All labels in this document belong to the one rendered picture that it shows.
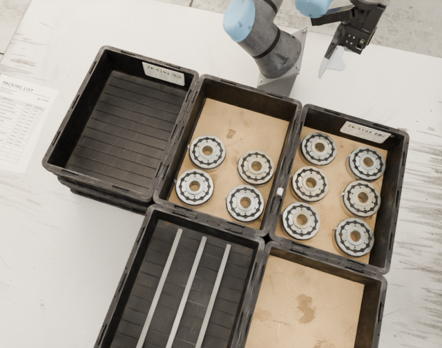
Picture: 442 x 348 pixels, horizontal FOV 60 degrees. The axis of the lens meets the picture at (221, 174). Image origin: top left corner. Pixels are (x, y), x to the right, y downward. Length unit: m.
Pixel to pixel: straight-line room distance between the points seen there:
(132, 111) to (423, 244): 0.97
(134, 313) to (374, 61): 1.17
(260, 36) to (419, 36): 1.70
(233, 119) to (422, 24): 1.87
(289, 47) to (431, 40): 1.64
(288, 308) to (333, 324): 0.12
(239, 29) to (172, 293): 0.74
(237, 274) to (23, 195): 0.70
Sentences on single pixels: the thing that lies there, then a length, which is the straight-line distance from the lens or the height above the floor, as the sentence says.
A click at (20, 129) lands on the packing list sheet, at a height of 0.70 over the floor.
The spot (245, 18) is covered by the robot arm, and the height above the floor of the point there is 1.01.
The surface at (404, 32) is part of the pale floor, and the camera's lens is 2.73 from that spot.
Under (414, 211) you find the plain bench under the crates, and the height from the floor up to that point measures 0.70.
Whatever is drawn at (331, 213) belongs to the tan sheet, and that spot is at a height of 0.83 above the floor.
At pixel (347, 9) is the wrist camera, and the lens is 1.06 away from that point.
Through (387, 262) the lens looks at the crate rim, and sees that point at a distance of 1.02.
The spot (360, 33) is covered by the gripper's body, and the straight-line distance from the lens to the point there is 1.05.
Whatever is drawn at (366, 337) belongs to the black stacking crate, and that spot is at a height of 0.89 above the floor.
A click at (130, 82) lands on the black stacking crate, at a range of 1.24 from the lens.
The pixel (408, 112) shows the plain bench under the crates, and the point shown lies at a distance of 1.50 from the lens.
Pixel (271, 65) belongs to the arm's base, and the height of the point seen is 0.87.
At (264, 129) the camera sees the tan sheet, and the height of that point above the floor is 0.83.
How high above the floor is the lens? 1.85
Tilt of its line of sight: 70 degrees down
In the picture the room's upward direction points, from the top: 7 degrees clockwise
